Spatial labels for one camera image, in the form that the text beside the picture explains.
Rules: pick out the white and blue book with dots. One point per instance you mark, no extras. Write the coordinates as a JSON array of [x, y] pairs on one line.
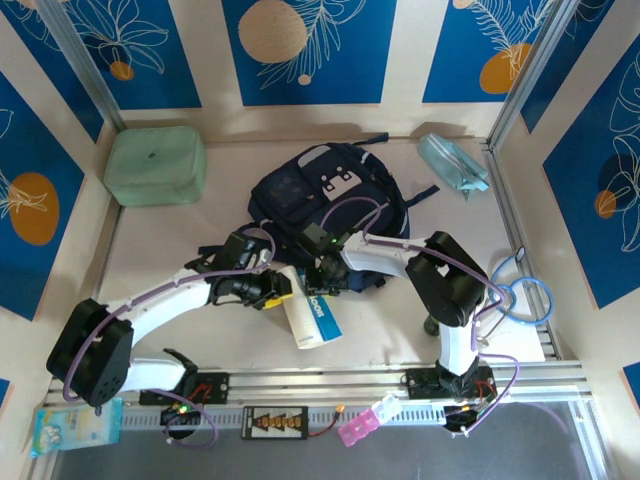
[[305, 320]]

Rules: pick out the navy blue backpack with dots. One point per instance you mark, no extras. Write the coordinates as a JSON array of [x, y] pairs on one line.
[[280, 200]]

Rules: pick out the light blue pencil case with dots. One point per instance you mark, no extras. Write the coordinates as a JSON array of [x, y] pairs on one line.
[[445, 160]]

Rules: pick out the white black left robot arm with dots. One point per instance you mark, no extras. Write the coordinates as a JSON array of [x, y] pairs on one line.
[[165, 305]]

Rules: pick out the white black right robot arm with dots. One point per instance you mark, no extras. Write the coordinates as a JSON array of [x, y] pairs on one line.
[[380, 257]]

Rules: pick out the mint green zippered case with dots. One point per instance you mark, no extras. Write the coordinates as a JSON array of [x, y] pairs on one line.
[[155, 165]]

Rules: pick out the dark jar with green lid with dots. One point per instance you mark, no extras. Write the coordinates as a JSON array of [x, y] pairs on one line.
[[430, 327]]

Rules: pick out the black charger board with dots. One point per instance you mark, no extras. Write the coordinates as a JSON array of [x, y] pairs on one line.
[[275, 422]]

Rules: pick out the small black electronics board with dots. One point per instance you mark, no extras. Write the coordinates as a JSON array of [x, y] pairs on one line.
[[172, 417], [455, 420]]

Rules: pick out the pink plastic pill box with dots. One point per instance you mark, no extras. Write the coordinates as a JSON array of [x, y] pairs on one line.
[[357, 430]]

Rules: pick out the white paper sheet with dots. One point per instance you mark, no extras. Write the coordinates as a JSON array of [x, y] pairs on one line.
[[525, 347]]

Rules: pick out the blue wet wipes packet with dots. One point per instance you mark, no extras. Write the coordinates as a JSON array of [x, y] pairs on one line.
[[75, 425]]

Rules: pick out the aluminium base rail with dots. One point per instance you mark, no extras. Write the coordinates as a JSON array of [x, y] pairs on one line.
[[310, 382]]

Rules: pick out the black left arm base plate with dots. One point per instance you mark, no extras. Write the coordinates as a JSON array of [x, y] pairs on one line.
[[215, 387]]

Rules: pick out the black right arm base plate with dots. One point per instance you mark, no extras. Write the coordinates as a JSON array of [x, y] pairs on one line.
[[420, 382]]

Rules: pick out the blue floral wall panel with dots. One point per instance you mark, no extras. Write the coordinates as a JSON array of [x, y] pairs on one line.
[[575, 200], [165, 75], [15, 150], [450, 50], [350, 75]]

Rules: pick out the aluminium corner post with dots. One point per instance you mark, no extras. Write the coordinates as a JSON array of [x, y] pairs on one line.
[[536, 65], [85, 65]]

